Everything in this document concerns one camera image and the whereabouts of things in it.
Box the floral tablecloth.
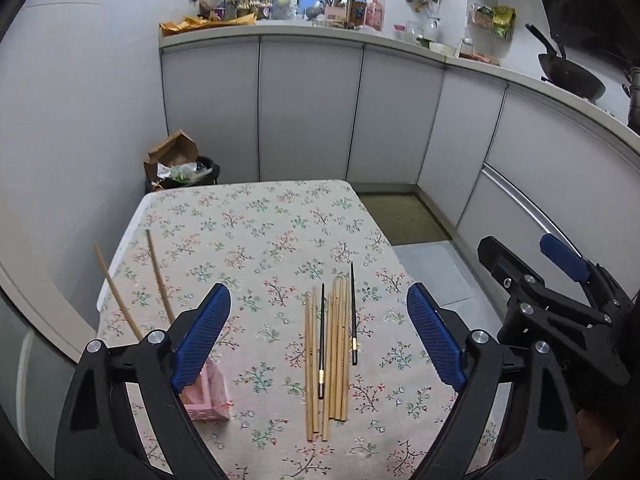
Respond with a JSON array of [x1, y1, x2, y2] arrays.
[[95, 179, 501, 480]]

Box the black wok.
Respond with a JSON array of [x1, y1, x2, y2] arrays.
[[525, 23, 605, 103]]

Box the green snack packets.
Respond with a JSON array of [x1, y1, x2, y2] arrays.
[[470, 4, 516, 41]]

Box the black trash bin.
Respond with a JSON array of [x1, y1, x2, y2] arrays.
[[145, 156, 220, 193]]

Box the pink bottle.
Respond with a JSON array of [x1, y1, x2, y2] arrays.
[[364, 0, 384, 32]]

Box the pink plastic basket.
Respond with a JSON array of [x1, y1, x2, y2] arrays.
[[180, 360, 232, 422]]

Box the black chopstick gold band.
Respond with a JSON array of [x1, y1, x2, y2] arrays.
[[318, 284, 326, 400], [350, 262, 358, 366]]

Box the brown cardboard box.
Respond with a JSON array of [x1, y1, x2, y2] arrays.
[[143, 130, 198, 180]]

